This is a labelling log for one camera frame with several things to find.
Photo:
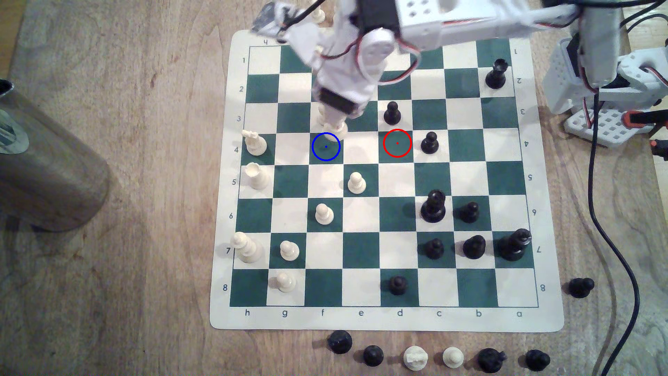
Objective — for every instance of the white pawn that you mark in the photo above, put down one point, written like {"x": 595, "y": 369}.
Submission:
{"x": 289, "y": 250}
{"x": 324, "y": 214}
{"x": 356, "y": 183}
{"x": 285, "y": 282}
{"x": 318, "y": 14}
{"x": 453, "y": 358}

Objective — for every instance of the black king chess piece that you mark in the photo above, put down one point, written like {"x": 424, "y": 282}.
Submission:
{"x": 514, "y": 245}

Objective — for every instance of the black knight chess piece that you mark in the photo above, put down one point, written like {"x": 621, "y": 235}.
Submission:
{"x": 491, "y": 361}

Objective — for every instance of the orange black clamp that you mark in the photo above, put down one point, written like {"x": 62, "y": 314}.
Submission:
{"x": 644, "y": 118}

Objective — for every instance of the green and cream chess mat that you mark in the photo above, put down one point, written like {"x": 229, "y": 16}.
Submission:
{"x": 386, "y": 180}

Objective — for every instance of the gripper-mounted camera module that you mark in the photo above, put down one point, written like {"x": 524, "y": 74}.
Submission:
{"x": 271, "y": 21}

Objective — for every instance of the white rook chess piece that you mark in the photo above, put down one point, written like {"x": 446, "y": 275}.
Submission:
{"x": 257, "y": 176}

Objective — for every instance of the black bishop chess piece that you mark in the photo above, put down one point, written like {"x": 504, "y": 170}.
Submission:
{"x": 474, "y": 247}

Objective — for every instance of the white king chess piece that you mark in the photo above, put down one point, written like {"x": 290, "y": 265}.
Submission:
{"x": 255, "y": 143}

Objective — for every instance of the white perforated arm base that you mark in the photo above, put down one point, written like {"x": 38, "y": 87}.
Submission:
{"x": 600, "y": 104}

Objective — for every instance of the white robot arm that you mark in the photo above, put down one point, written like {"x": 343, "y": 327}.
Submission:
{"x": 485, "y": 21}

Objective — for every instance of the metal cylinder bottle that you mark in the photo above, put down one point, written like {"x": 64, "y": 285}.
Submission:
{"x": 47, "y": 167}

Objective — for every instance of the black rook chess piece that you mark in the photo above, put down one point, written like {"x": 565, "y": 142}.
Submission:
{"x": 496, "y": 74}

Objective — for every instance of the black queen chess piece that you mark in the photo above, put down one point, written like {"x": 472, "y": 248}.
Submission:
{"x": 433, "y": 207}

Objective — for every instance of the black pawn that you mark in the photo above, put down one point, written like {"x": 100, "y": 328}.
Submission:
{"x": 434, "y": 249}
{"x": 373, "y": 356}
{"x": 469, "y": 212}
{"x": 340, "y": 342}
{"x": 397, "y": 285}
{"x": 392, "y": 113}
{"x": 429, "y": 143}
{"x": 581, "y": 288}
{"x": 537, "y": 360}

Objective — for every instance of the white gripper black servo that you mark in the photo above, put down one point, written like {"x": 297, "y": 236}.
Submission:
{"x": 334, "y": 100}

